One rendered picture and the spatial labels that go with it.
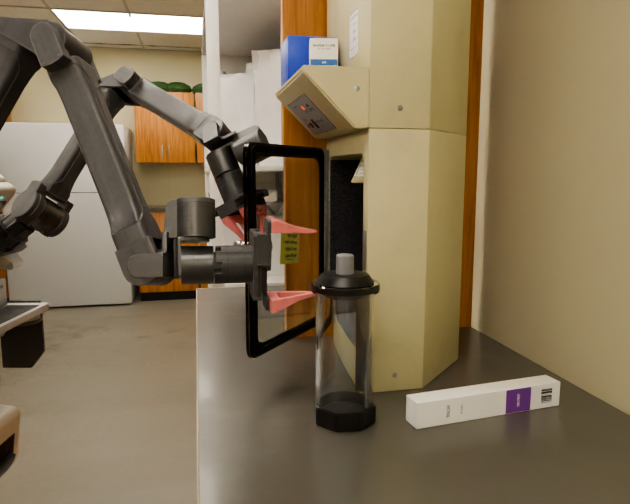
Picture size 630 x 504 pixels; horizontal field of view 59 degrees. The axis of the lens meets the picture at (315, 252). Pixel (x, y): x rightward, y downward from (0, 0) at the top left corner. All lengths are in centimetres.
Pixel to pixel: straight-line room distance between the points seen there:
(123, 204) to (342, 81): 40
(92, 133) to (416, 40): 55
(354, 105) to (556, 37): 50
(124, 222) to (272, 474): 41
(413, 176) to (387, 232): 11
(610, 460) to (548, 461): 9
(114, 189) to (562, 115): 86
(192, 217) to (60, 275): 524
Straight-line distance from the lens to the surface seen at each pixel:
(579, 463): 90
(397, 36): 101
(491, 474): 83
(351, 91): 97
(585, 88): 121
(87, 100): 95
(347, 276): 85
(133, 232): 86
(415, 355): 106
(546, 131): 129
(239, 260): 82
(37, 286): 611
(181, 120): 128
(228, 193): 112
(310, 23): 137
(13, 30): 104
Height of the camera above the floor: 134
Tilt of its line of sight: 8 degrees down
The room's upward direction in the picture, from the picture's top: straight up
